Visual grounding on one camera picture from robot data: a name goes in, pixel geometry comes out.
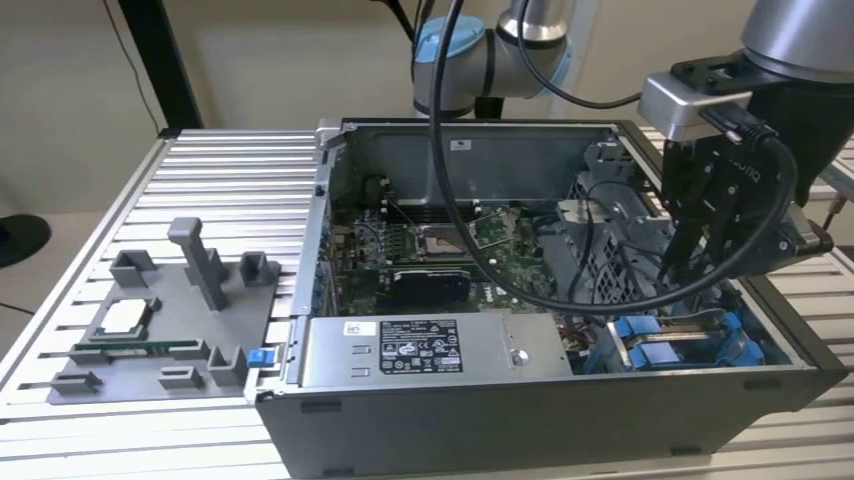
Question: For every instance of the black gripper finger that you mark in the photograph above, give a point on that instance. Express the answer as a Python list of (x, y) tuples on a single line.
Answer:
[(682, 190), (728, 220)]

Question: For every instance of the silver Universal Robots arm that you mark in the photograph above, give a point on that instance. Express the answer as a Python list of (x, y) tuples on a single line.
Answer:
[(467, 75)]

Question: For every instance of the grey metal disk cage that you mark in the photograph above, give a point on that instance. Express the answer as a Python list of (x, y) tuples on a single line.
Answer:
[(601, 270)]

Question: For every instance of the green motherboard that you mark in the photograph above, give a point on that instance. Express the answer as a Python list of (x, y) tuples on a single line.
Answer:
[(514, 280)]

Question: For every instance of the CPU socket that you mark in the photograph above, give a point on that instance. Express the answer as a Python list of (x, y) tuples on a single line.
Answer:
[(441, 245)]

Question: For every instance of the socket locking lever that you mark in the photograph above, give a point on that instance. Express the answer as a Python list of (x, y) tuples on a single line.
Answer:
[(409, 215)]

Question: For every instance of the black graphics card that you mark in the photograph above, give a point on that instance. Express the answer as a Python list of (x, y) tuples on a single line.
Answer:
[(430, 287)]

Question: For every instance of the dark grey PC case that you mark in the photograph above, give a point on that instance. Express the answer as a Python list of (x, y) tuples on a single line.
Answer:
[(467, 425)]

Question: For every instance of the silver power supply unit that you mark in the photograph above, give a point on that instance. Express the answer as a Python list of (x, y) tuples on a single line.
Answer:
[(334, 350)]

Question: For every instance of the blue case latch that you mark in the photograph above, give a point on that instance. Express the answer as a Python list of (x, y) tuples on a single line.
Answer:
[(261, 358)]

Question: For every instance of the grey parts rack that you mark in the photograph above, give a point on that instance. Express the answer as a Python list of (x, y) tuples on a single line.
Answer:
[(174, 320)]

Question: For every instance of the green RAM stick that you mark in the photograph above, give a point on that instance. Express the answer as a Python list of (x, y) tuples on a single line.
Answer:
[(154, 348)]

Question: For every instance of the silver CPU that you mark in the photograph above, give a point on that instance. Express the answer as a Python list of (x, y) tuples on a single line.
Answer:
[(123, 317)]

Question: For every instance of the black round floor base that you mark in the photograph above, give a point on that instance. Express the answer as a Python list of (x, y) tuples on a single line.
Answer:
[(23, 240)]

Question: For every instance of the aluminium profile rail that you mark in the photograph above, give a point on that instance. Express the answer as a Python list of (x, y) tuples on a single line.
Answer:
[(837, 175)]

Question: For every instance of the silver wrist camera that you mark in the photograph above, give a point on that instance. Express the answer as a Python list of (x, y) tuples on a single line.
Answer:
[(674, 105)]

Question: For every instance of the black upright post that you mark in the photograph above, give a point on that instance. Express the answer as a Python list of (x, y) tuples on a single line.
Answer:
[(167, 65)]

